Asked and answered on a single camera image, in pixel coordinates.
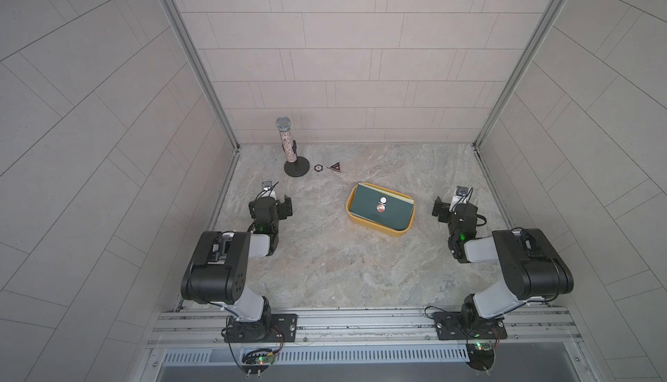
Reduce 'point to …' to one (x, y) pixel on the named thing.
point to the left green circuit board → (256, 361)
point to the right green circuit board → (480, 357)
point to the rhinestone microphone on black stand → (296, 166)
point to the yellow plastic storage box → (373, 225)
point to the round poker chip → (318, 167)
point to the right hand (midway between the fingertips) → (450, 195)
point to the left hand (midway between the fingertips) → (276, 193)
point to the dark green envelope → (380, 207)
